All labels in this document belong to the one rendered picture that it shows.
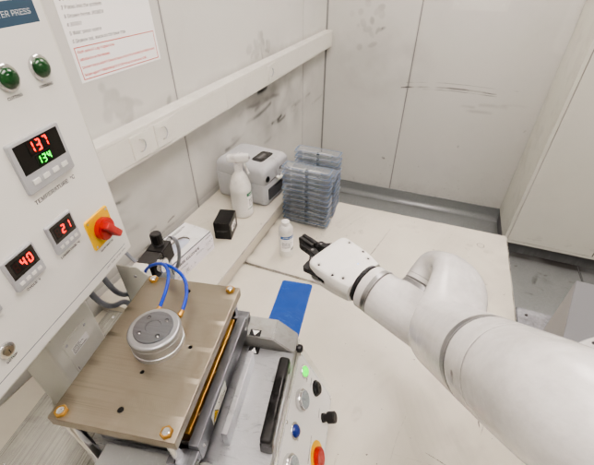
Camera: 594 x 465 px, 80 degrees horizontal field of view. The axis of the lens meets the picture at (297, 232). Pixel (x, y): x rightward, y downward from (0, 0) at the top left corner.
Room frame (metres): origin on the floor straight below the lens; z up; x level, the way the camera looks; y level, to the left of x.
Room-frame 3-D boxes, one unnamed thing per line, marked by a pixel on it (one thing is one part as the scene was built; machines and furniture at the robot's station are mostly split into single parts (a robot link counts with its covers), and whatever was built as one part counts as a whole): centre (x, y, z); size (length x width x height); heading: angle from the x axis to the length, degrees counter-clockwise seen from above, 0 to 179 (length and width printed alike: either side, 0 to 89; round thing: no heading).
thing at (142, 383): (0.37, 0.24, 1.08); 0.31 x 0.24 x 0.13; 170
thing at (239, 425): (0.33, 0.17, 0.97); 0.30 x 0.22 x 0.08; 80
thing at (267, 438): (0.31, 0.04, 0.99); 0.15 x 0.02 x 0.04; 170
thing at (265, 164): (1.33, 0.18, 0.88); 0.25 x 0.20 x 0.17; 62
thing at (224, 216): (1.04, 0.26, 0.83); 0.09 x 0.06 x 0.07; 173
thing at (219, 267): (1.05, 0.29, 0.77); 0.84 x 0.30 x 0.04; 158
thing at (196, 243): (0.87, 0.39, 0.83); 0.23 x 0.12 x 0.07; 154
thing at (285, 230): (0.97, 0.04, 0.82); 0.05 x 0.05 x 0.14
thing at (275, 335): (0.46, 0.12, 0.96); 0.26 x 0.05 x 0.07; 80
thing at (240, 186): (1.16, 0.21, 0.92); 0.09 x 0.08 x 0.25; 94
